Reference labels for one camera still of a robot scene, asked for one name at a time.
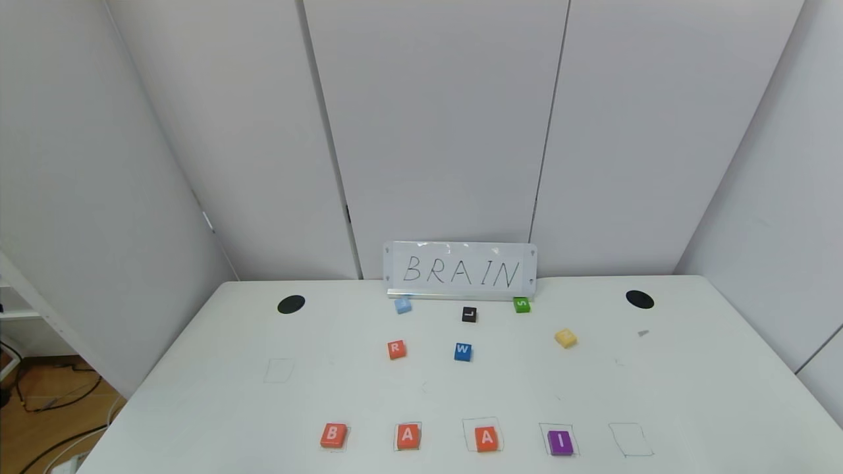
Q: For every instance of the black round table grommet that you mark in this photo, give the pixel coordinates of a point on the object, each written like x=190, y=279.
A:
x=291, y=304
x=640, y=299

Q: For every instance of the white power strip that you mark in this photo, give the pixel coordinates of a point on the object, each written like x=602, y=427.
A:
x=69, y=466

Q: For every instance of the white sign reading BRAIN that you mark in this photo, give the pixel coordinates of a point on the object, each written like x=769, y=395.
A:
x=461, y=271

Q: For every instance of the yellow block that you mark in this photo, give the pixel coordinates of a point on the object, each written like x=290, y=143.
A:
x=566, y=338

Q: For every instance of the orange block letter R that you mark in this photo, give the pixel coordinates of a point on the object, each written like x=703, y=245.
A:
x=396, y=349

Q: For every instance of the green block letter S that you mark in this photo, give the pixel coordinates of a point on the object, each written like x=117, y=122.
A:
x=521, y=305

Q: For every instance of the orange block letter A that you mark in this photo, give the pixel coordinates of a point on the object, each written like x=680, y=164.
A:
x=487, y=439
x=408, y=436

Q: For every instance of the light blue block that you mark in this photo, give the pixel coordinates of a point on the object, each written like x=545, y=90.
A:
x=403, y=305

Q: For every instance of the black block letter L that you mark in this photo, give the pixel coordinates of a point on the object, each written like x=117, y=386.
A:
x=469, y=315

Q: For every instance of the orange block letter B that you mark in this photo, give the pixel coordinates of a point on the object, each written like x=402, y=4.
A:
x=333, y=435

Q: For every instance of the blue block letter W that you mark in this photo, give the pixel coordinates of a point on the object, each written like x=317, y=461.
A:
x=463, y=351

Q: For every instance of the purple block letter I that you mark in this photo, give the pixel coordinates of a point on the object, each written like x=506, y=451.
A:
x=560, y=442

